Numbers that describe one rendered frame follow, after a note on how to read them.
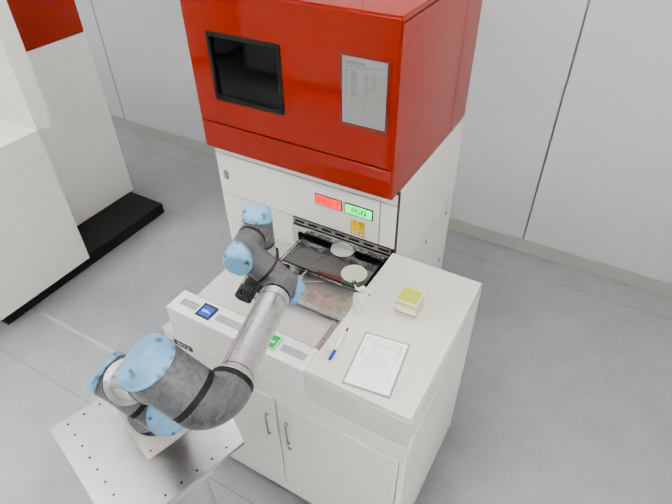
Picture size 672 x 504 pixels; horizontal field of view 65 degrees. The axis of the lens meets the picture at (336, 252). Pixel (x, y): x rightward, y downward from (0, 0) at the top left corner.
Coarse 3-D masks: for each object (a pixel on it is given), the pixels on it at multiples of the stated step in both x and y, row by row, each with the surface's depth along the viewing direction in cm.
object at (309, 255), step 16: (304, 240) 214; (320, 240) 214; (288, 256) 206; (304, 256) 207; (320, 256) 206; (336, 256) 206; (352, 256) 206; (368, 256) 206; (320, 272) 199; (336, 272) 199; (368, 272) 199
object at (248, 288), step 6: (246, 276) 144; (246, 282) 143; (252, 282) 143; (258, 282) 143; (240, 288) 143; (246, 288) 142; (252, 288) 142; (258, 288) 144; (240, 294) 142; (246, 294) 141; (252, 294) 142; (240, 300) 143; (246, 300) 141
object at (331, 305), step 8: (312, 288) 195; (304, 296) 192; (312, 296) 192; (320, 296) 192; (328, 296) 192; (336, 296) 192; (304, 304) 192; (312, 304) 189; (320, 304) 189; (328, 304) 189; (336, 304) 189; (344, 304) 189; (320, 312) 190; (328, 312) 187; (336, 312) 186
